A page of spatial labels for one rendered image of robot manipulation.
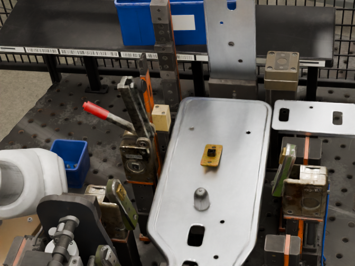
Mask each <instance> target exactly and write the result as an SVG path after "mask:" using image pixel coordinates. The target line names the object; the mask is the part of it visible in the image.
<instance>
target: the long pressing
mask: <svg viewBox="0 0 355 266"><path fill-rule="evenodd" d="M273 112H274V111H273V108H272V107H271V105H270V104H268V103H266V102H264V101H260V100H245V99H226V98H208V97H186V98H184V99H183V100H182V101H181V102H180V104H179V107H178V110H177V113H176V117H175V121H174V125H173V129H172V132H171V136H170V140H169V144H168V147H167V150H166V154H165V158H164V162H163V165H162V169H161V173H160V176H159V179H158V183H157V187H156V191H155V194H154V198H153V202H152V206H151V210H150V213H149V216H148V220H147V224H146V233H147V236H148V238H149V240H150V241H151V242H152V243H153V245H154V246H155V247H156V248H157V249H158V251H159V252H160V253H161V255H162V256H163V257H164V258H165V260H166V262H167V266H182V264H183V263H184V262H186V261H189V262H195V263H197V264H198V266H243V265H244V264H245V262H246V261H247V259H248V258H249V256H250V255H251V253H252V252H253V250H254V249H255V247H256V244H257V238H258V230H259V222H260V214H261V206H262V201H263V193H264V185H265V177H266V169H267V161H268V153H269V145H270V137H271V132H272V121H273ZM190 128H194V129H193V130H190ZM248 131H250V134H246V132H248ZM207 144H212V145H222V152H221V155H220V159H219V163H218V166H216V167H214V166H201V165H200V162H201V159H202V155H203V152H204V149H205V146H206V145H207ZM199 187H203V188H205V189H206V190H207V191H208V193H209V200H210V207H209V208H208V209H207V210H205V211H198V210H197V209H196V208H195V207H194V192H195V190H196V189H197V188H199ZM221 220H224V223H220V221H221ZM193 226H201V227H203V228H204V229H205V231H204V236H203V241H202V245H201V246H189V245H188V244H187V242H188V237H189V232H190V228H191V227H193ZM215 255H217V256H218V259H214V258H213V257H214V256H215Z"/></svg>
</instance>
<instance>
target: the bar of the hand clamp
mask: <svg viewBox="0 0 355 266"><path fill-rule="evenodd" d="M146 88H147V86H146V82H145V80H144V79H139V80H138V82H137V84H136V83H135V82H134V80H133V77H132V76H129V77H127V76H125V77H122V79H121V81H120V83H119V84H117V85H115V86H114V90H118V92H120V95H121V97H122V99H123V102H124V104H125V107H126V109H127V112H128V114H129V117H130V119H131V121H132V124H133V126H134V129H135V131H136V133H137V136H138V138H140V137H145V138H148V139H150V138H154V136H155V135H154V133H153V129H152V127H151V124H150V122H149V119H148V117H147V114H146V111H145V109H144V106H143V104H142V101H141V98H140V96H139V93H138V92H140V93H145V91H146ZM147 130H148V131H149V132H150V133H151V135H150V138H149V136H148V133H147Z"/></svg>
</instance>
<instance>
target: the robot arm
mask: <svg viewBox="0 0 355 266"><path fill-rule="evenodd" d="M63 192H64V193H68V184H67V176H66V170H65V166H64V161H63V159H62V158H61V157H59V156H58V155H57V154H56V153H53V152H51V151H48V150H45V149H41V148H30V149H13V150H0V226H1V225H2V222H3V221H2V220H7V219H14V218H19V217H25V216H30V215H35V214H37V212H36V208H37V206H38V203H39V201H40V199H41V198H43V197H44V196H47V195H52V194H57V195H61V194H62V193H63Z"/></svg>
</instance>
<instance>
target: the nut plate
mask: <svg viewBox="0 0 355 266"><path fill-rule="evenodd" d="M212 147H215V148H212ZM221 152H222V145H212V144H207V145H206V146H205V149H204V152H203V155H202V159H201V162H200V165H201V166H214V167H216V166H218V163H219V159H220V155H221ZM208 162H211V163H208Z"/></svg>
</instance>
